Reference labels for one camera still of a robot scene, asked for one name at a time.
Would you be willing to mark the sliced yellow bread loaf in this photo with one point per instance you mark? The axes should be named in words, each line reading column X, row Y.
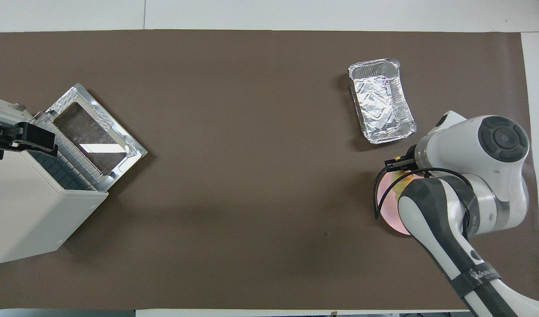
column 400, row 184

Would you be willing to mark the aluminium foil tray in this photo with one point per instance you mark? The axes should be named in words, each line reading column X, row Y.
column 377, row 103

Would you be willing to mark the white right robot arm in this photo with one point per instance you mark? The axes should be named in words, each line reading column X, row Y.
column 503, row 141

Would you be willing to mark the glass oven door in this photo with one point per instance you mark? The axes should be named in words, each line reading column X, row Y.
column 97, row 132

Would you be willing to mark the cream toaster oven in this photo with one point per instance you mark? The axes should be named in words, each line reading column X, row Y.
column 31, row 211

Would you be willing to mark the pink round plate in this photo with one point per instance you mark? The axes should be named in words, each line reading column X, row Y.
column 386, row 207

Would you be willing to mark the brown table mat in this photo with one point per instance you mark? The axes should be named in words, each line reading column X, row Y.
column 252, row 132

